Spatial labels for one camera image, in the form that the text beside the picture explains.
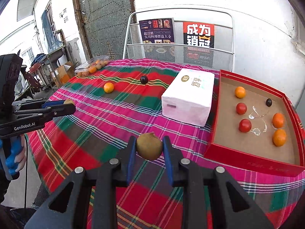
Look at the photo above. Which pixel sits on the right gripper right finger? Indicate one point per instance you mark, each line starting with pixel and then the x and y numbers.
pixel 231 206

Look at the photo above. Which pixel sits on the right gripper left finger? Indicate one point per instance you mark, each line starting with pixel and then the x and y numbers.
pixel 67 206

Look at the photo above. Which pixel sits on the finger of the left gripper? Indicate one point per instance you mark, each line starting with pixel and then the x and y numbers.
pixel 47 114
pixel 47 104

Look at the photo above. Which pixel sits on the small orange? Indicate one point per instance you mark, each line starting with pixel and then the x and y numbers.
pixel 108 87

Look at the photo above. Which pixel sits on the red tomato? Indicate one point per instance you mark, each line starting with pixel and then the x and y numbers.
pixel 241 108
pixel 245 125

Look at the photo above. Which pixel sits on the red tomato front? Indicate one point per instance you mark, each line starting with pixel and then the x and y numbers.
pixel 241 108

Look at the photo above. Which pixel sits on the dark plum back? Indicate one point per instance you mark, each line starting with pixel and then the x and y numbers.
pixel 144 80

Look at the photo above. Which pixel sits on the dark plum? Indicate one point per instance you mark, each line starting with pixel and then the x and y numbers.
pixel 268 102
pixel 144 80

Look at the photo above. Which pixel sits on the large orange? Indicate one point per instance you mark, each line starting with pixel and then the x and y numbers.
pixel 279 137

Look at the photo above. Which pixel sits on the mandarin orange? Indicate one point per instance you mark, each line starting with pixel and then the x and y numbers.
pixel 278 120

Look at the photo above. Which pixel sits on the blue gloved left hand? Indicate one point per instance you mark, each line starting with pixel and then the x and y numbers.
pixel 13 156

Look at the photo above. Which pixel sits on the metal shelf cart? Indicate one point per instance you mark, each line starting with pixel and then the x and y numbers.
pixel 46 68

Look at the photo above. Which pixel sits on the cardboard box on shelf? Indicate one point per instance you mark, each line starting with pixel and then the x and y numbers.
pixel 63 74

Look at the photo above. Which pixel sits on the clear plastic fruit container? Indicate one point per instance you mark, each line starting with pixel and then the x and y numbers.
pixel 92 65

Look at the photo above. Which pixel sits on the white pink tissue pack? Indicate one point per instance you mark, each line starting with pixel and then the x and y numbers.
pixel 188 99

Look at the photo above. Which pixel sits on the plaid red tablecloth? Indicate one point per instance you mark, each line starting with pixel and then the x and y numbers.
pixel 102 125

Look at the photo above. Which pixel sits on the red cardboard tray box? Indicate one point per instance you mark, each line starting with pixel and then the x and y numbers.
pixel 255 150

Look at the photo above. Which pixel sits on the studded metal door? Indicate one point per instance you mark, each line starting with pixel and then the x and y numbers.
pixel 102 26

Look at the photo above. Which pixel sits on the white metal mesh rack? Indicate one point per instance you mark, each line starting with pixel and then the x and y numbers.
pixel 221 57

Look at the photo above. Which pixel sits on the red black book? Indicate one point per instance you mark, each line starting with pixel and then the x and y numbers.
pixel 198 34

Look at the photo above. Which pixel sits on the dark blue cookbook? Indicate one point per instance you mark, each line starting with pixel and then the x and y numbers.
pixel 157 31

